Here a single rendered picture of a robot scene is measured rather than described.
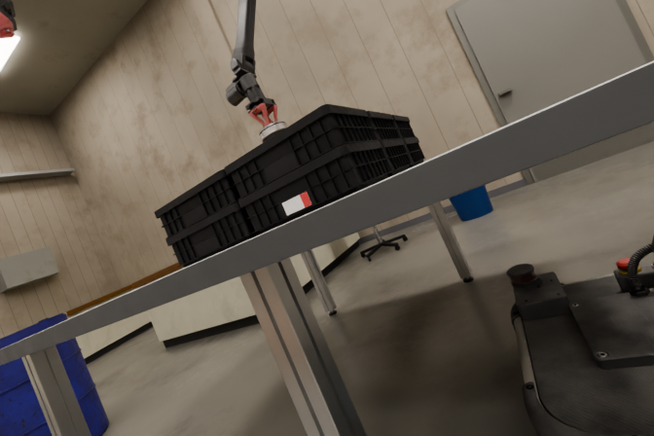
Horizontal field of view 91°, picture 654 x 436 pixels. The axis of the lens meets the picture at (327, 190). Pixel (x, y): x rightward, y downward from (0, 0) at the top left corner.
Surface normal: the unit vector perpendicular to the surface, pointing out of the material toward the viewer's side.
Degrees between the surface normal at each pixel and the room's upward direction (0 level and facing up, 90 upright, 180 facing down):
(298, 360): 90
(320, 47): 90
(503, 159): 90
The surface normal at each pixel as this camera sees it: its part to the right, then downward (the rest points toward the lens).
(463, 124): -0.43, 0.15
